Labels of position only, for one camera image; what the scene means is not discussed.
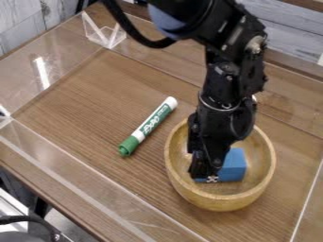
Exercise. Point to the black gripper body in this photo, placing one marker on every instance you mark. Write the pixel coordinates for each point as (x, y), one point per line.
(216, 127)

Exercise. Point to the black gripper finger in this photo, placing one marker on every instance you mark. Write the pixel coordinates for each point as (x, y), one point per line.
(215, 160)
(197, 166)

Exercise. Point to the blue rectangular block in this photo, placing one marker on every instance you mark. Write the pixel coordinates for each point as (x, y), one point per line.
(231, 172)

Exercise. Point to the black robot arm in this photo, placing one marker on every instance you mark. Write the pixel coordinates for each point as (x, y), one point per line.
(232, 35)

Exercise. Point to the brown wooden bowl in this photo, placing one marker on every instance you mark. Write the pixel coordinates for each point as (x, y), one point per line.
(220, 196)

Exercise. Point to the green Expo marker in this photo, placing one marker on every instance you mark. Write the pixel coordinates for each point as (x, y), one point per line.
(147, 127)

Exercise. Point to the clear acrylic tray wall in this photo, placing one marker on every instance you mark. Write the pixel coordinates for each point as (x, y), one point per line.
(99, 204)

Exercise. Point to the clear acrylic corner bracket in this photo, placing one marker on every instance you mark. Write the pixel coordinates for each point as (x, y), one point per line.
(108, 37)

